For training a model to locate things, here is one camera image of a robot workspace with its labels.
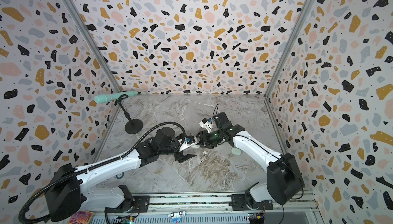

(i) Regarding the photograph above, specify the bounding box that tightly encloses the mint green charging case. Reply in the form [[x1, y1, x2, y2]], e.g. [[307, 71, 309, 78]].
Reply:
[[231, 147, 242, 156]]

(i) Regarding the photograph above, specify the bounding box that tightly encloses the white charging case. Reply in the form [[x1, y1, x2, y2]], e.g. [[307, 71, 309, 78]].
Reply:
[[190, 143, 200, 149]]

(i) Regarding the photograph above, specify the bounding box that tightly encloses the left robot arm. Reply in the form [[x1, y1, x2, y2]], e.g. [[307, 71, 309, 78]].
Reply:
[[45, 123, 198, 222]]

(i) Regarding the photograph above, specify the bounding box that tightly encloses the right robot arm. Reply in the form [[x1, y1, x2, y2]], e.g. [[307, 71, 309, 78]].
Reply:
[[195, 112, 305, 209]]

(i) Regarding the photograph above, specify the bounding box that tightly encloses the black microphone stand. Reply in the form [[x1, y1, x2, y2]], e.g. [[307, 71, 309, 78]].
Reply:
[[117, 94, 143, 135]]

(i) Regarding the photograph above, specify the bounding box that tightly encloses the small toy car sticker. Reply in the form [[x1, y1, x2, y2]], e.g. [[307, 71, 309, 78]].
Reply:
[[168, 211, 186, 224]]

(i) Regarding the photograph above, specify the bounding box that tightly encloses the colourful card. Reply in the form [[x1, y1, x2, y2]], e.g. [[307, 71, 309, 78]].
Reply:
[[68, 211, 95, 224]]

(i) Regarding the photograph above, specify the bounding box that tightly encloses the left corner aluminium profile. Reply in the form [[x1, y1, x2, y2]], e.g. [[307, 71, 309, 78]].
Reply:
[[61, 0, 121, 93]]

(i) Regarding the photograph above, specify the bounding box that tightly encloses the corner aluminium profile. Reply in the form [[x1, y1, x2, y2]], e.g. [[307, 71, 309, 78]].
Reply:
[[61, 0, 121, 93], [264, 0, 314, 99]]

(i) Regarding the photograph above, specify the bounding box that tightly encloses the right corner aluminium profile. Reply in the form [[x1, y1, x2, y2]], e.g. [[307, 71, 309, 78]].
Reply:
[[264, 0, 314, 99]]

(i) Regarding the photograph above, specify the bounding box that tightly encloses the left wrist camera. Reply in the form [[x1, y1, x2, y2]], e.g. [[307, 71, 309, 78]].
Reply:
[[179, 136, 198, 152]]

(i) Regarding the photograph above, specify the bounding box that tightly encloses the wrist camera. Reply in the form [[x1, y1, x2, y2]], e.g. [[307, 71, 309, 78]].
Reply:
[[199, 118, 215, 133], [179, 136, 198, 152]]

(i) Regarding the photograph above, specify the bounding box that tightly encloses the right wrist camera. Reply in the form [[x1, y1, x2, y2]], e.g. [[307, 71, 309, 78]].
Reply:
[[199, 118, 215, 133]]

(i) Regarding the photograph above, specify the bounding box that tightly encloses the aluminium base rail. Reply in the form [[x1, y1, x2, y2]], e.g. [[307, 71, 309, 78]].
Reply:
[[90, 191, 324, 224]]

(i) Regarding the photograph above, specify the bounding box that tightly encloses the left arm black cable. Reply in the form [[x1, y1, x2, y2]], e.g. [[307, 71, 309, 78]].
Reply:
[[18, 122, 186, 224]]

